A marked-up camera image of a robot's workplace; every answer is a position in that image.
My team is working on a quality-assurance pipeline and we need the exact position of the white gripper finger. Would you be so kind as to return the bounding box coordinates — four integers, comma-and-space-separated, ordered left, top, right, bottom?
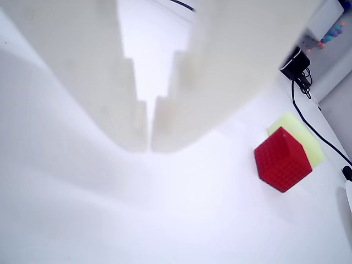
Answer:
0, 0, 149, 152
150, 0, 325, 152

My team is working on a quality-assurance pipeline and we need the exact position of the red cube block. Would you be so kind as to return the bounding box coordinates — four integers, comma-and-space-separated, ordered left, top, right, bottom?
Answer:
254, 126, 314, 194

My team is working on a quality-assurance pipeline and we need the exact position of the pale yellow foam block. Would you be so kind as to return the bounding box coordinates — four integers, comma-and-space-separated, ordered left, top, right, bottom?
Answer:
267, 112, 326, 168

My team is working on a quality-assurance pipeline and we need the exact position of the black power adapter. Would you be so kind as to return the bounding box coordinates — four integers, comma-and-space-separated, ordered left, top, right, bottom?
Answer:
279, 46, 311, 80

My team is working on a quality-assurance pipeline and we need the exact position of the white box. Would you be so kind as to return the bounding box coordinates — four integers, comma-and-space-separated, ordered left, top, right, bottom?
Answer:
306, 0, 346, 41

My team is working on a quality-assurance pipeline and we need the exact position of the colourful ball toy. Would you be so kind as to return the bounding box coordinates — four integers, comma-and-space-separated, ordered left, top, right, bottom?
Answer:
305, 21, 346, 54

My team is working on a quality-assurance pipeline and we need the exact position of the thin dark cable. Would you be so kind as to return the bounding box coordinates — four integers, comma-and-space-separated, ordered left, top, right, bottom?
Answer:
169, 0, 196, 12

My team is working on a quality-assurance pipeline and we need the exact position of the black cable on table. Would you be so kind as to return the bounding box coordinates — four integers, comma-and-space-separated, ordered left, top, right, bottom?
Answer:
290, 67, 352, 164

